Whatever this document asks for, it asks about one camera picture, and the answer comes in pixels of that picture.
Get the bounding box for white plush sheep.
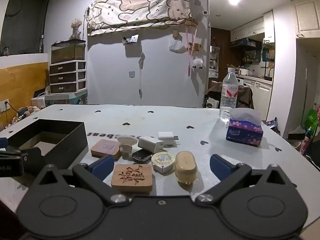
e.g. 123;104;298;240
191;58;204;70

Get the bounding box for green plastic bag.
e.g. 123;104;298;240
306;106;320;131

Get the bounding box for glass fish tank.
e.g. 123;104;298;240
51;39;86;64

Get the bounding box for purple spray bottle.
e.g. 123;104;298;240
300;127;313;156

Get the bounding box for white wall outlet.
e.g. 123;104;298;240
0;99;11;113

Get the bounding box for beige oval case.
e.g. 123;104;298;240
175;151;197;184

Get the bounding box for black cardboard box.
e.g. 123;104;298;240
0;119;88;176

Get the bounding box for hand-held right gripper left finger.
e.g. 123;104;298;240
32;154;128;207

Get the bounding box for white round plastic piece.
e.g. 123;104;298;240
117;135;137;159

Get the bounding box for white kitchen wall cabinets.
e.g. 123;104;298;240
230;9;276;43

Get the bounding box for white appliance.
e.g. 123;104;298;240
31;89;52;108

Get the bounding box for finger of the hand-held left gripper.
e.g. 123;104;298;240
19;147;45;176
0;137;22;157

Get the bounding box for dark window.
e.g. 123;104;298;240
0;0;52;56

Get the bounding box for vase of dried flowers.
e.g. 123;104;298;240
70;18;83;40

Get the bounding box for white hanging face mask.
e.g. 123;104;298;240
169;38;187;54

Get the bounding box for printed cartoon cloth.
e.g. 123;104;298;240
86;0;194;36

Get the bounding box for teal patterned cabinet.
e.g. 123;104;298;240
44;92;88;105

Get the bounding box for small white plug charger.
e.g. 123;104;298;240
158;131;179;147

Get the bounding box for small wall holder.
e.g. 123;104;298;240
122;34;139;46

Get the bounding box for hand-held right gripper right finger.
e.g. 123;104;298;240
195;154;295;204

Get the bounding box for clear plastic water bottle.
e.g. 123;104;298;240
219;67;238;123

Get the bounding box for pink hanging straps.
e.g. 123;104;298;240
185;26;198;77

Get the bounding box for round yellow-rimmed tape measure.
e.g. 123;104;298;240
151;152;175;174

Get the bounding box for black smartwatch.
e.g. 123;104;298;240
132;149;152;163

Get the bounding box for purple floral tissue box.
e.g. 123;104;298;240
226;108;264;147

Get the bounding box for chair with brown cloth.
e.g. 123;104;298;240
204;81;253;110

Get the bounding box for pile of plush toys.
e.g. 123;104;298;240
9;104;42;128

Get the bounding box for large white plug charger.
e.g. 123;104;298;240
137;136;166;156

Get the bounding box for white three-drawer unit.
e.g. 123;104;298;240
48;60;87;95

